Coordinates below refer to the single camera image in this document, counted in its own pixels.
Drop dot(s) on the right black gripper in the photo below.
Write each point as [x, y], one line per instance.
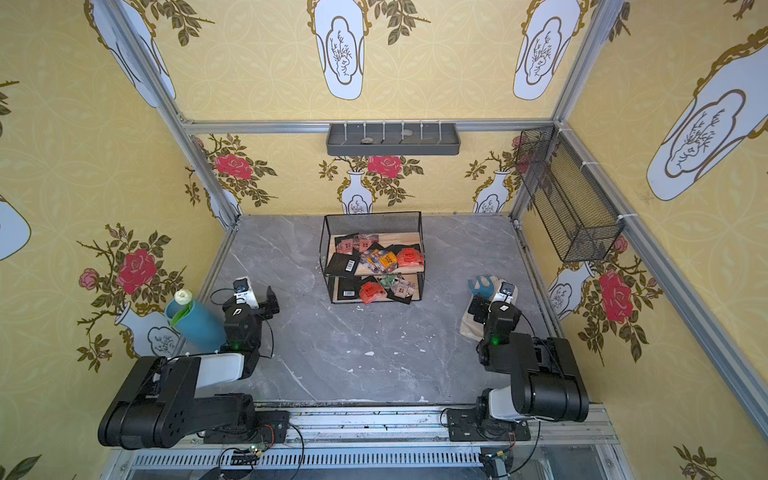
[480, 306]

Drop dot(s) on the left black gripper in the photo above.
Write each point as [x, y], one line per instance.
[264, 303]

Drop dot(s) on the red black tea bag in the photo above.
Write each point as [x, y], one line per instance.
[410, 257]

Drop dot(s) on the orange label tea bag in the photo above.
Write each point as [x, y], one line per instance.
[379, 261]

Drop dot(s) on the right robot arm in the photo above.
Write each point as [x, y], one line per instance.
[544, 378]

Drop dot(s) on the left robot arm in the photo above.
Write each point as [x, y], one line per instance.
[157, 404]

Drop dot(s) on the floral tea bag lower shelf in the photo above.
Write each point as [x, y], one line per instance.
[401, 290]

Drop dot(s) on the black packet upper shelf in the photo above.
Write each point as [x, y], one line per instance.
[342, 265]

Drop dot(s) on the green tea bag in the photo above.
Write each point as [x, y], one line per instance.
[387, 281]

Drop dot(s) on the red tea bag lower shelf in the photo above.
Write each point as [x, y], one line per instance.
[372, 291]

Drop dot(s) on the pink label tea bag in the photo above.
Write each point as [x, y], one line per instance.
[355, 243]

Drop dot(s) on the white work glove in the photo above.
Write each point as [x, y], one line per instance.
[472, 332]

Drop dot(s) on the blue yellow garden fork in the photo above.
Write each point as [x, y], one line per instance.
[485, 286]

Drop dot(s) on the teal vase with flower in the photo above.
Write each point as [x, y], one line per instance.
[195, 322]

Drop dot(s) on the large black barcode packet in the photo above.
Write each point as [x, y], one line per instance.
[348, 289]

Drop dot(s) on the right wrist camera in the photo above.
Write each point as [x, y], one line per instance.
[505, 292]

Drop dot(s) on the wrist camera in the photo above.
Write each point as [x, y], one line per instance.
[243, 292]
[505, 292]

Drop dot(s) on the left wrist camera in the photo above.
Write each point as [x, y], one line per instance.
[243, 292]

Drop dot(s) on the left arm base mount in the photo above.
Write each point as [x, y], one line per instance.
[269, 427]

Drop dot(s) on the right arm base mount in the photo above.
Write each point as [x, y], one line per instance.
[466, 425]

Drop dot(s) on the black wall mesh basket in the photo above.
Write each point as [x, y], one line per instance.
[577, 214]

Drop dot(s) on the black wire mesh shelf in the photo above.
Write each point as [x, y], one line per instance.
[395, 230]

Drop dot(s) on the grey wall tray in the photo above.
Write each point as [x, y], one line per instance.
[401, 138]

